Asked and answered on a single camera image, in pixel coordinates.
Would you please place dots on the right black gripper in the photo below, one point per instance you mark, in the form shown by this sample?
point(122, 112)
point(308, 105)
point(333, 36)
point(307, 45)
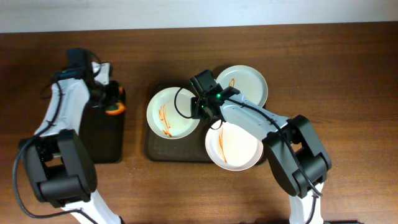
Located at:
point(198, 109)

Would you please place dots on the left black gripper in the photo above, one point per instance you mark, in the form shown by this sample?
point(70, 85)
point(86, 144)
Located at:
point(111, 96)

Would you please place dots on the orange green sponge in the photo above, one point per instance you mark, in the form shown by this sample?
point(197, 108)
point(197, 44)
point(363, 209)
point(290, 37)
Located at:
point(117, 106)

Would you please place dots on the white plate front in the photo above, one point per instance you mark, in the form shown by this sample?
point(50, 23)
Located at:
point(231, 147)

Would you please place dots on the white plate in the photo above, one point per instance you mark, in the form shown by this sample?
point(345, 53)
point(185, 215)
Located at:
point(247, 80)
point(164, 120)
point(231, 147)

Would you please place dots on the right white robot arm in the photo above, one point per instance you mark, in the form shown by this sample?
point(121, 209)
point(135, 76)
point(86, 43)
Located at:
point(298, 160)

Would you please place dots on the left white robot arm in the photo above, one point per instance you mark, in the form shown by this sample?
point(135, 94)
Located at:
point(59, 168)

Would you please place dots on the black plastic tray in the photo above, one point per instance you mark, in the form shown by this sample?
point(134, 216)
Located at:
point(102, 135)

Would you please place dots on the brown serving tray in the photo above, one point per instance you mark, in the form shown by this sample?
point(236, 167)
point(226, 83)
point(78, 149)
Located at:
point(159, 147)

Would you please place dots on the white plate back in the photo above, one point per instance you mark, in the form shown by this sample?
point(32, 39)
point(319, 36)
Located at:
point(247, 80)

